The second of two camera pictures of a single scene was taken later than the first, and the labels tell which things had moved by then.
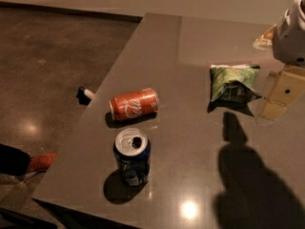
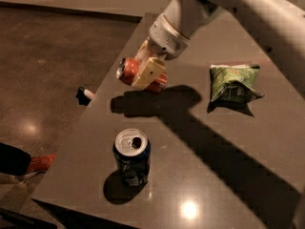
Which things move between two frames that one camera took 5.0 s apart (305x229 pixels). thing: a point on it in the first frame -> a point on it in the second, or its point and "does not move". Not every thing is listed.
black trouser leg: [13, 161] does not move
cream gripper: [291, 35] -> [166, 37]
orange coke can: [137, 103] -> [127, 71]
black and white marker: [82, 92] does not move
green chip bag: [233, 83] does not move
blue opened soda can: [132, 154] does not move
